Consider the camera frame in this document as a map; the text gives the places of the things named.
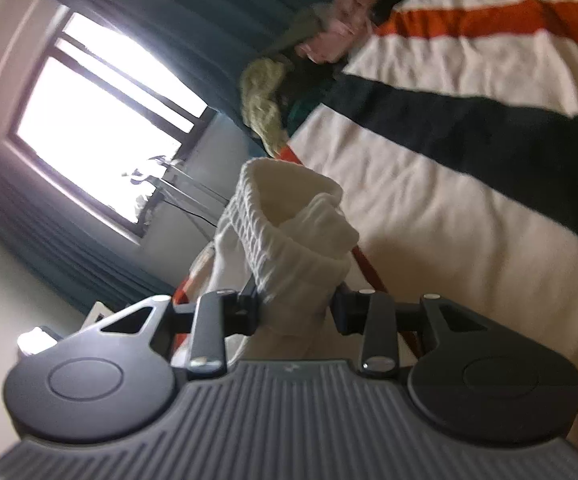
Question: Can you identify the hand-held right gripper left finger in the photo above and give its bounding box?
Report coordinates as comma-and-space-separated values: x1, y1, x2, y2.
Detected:
100, 280, 260, 377

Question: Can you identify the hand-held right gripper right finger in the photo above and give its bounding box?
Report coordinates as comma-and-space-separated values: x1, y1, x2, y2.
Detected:
330, 285, 477, 377

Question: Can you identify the thin drying rack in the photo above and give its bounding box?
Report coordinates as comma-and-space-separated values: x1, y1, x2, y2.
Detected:
121, 155, 230, 226

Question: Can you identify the striped black cream orange blanket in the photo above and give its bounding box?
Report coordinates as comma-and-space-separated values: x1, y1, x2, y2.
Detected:
171, 0, 578, 461

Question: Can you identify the yellow-green knit cloth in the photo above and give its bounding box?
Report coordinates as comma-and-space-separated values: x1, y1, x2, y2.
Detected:
239, 56, 297, 157

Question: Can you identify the white box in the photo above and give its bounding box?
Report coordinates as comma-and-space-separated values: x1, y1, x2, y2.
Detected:
16, 326, 64, 357

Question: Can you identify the teal curtain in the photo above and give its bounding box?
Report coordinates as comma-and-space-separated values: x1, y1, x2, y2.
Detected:
0, 160, 184, 316
44, 0, 384, 156

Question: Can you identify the dark cloth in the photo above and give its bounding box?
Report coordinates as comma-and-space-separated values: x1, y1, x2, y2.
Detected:
279, 52, 352, 133

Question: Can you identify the window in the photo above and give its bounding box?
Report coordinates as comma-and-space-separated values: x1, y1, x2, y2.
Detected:
6, 7, 220, 241

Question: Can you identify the pink cloth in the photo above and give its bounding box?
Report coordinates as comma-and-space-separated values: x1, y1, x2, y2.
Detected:
294, 0, 404, 64

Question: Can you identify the olive green cloth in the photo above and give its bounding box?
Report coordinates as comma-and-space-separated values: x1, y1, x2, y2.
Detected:
264, 4, 342, 53

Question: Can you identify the white frame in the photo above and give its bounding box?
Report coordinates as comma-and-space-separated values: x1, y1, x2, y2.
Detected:
81, 301, 117, 333

